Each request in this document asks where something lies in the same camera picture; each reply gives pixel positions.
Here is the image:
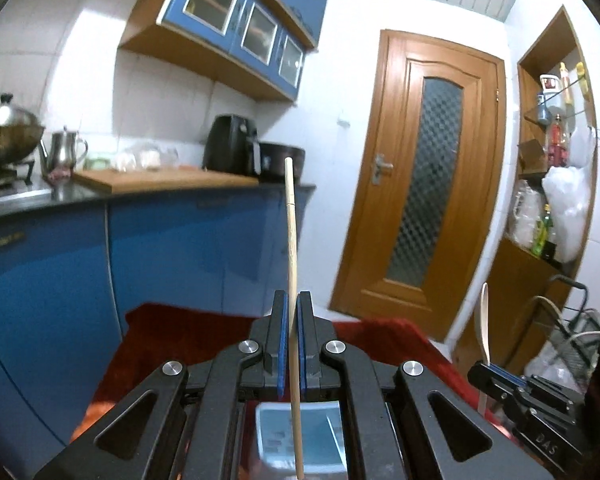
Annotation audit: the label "white plastic spoon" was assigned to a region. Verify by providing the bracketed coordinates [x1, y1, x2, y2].
[476, 282, 491, 366]

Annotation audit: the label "wooden chopstick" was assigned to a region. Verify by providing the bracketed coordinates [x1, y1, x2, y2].
[285, 158, 304, 479]

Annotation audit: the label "blue lower kitchen cabinets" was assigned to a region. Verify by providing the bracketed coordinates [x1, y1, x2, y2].
[0, 184, 287, 479]

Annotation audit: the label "light blue utensil box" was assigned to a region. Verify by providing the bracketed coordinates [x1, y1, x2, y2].
[253, 401, 349, 477]

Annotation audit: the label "red floral table blanket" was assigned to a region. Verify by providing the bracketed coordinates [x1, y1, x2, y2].
[72, 302, 479, 438]

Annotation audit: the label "wooden door with glass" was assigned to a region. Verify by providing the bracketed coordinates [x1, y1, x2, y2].
[330, 30, 506, 339]

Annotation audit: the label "dark rice cooker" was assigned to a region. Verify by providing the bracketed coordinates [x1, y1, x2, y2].
[259, 142, 306, 183]

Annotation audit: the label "black air fryer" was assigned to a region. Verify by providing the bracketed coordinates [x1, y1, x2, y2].
[202, 114, 260, 177]

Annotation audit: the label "white plastic bag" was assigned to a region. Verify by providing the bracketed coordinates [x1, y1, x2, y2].
[542, 167, 591, 263]

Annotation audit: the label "wooden cutting board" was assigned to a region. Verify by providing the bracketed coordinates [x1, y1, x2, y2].
[72, 168, 259, 194]

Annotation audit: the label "wooden corner shelf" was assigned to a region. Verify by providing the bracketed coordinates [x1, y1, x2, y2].
[488, 8, 584, 374]

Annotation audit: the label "steel kettle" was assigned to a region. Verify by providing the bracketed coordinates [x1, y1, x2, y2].
[38, 128, 88, 178]

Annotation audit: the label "blue upper glass cabinet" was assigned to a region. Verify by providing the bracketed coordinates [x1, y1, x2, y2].
[119, 0, 327, 102]

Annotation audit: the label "wok with steel lid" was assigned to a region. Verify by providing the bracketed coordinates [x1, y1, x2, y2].
[0, 93, 44, 167]

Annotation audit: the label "silver door handle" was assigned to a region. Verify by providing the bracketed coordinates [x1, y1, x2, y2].
[372, 153, 394, 185]

